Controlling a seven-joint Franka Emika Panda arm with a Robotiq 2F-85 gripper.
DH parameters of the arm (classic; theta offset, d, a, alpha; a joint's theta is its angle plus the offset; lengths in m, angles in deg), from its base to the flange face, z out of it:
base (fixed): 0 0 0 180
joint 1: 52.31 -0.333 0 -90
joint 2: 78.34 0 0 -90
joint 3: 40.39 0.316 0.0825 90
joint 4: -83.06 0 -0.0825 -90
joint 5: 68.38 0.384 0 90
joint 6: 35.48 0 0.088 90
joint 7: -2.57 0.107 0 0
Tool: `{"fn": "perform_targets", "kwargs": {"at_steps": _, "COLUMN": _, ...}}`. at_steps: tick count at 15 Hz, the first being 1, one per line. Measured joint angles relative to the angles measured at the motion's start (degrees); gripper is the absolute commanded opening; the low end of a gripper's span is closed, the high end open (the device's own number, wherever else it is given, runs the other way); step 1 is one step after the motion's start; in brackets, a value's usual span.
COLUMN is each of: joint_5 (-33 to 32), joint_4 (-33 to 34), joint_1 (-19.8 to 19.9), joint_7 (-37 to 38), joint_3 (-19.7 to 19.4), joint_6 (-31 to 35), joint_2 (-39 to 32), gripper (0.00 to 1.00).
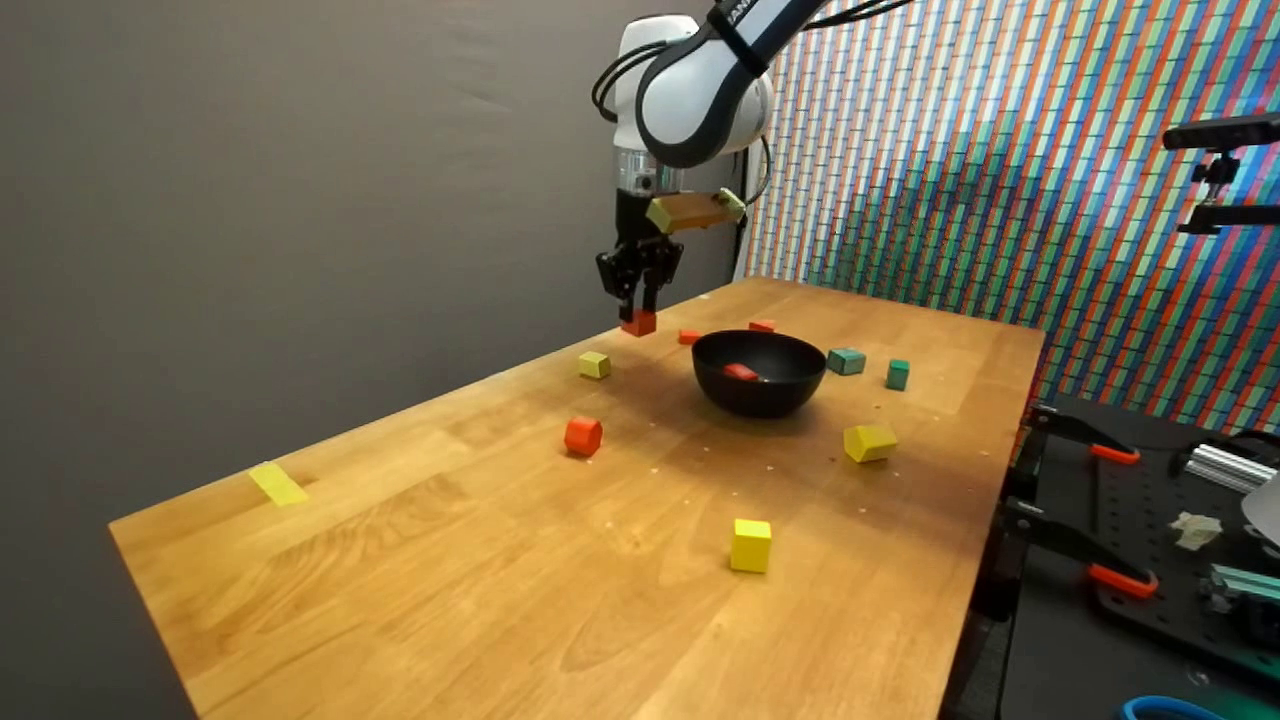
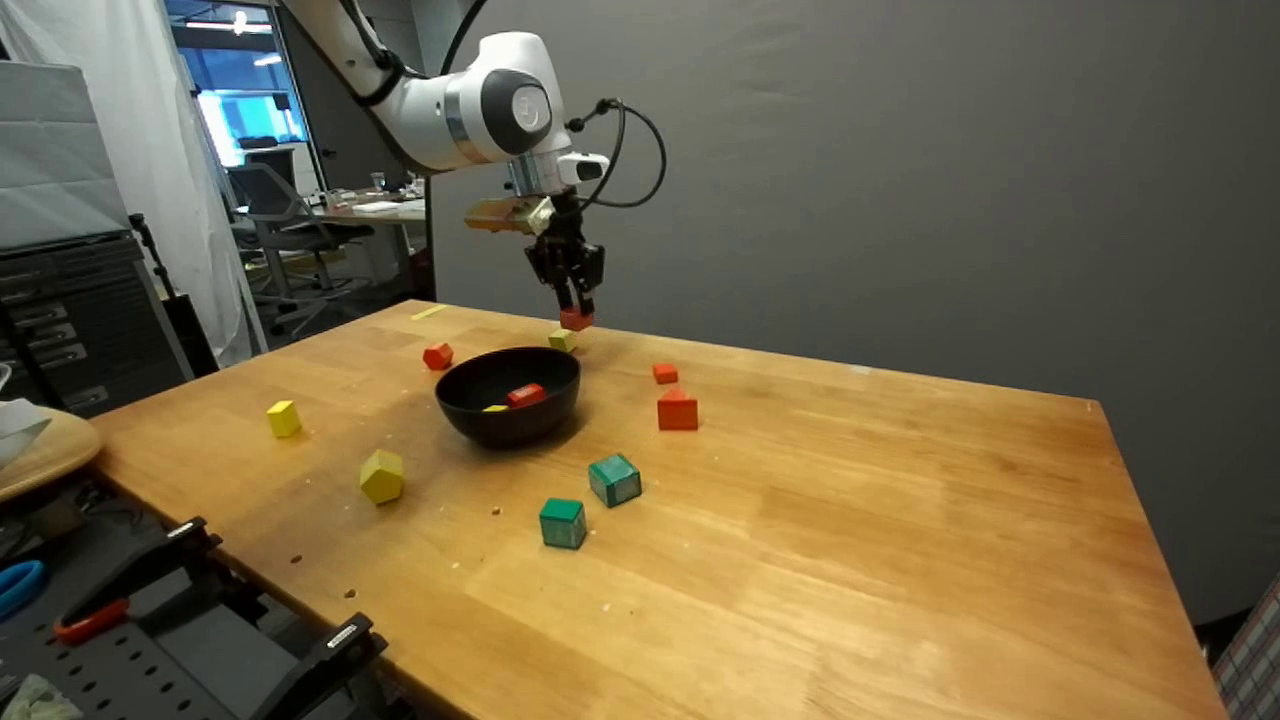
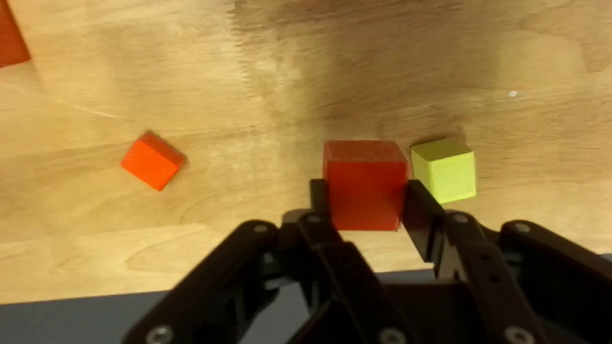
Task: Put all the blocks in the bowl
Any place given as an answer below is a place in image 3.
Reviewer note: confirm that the red triangular wooden block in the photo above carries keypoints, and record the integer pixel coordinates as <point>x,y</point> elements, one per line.
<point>9,39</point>

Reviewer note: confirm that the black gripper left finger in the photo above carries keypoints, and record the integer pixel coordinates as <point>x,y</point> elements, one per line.
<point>330,280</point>

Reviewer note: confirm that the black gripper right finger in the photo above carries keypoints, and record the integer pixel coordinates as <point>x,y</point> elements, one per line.
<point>483,280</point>

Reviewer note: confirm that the small orange-red wooden block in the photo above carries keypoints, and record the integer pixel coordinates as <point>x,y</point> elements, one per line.
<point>153,159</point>

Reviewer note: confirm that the pale yellow wooden block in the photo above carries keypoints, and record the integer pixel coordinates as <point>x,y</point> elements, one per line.
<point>445,173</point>

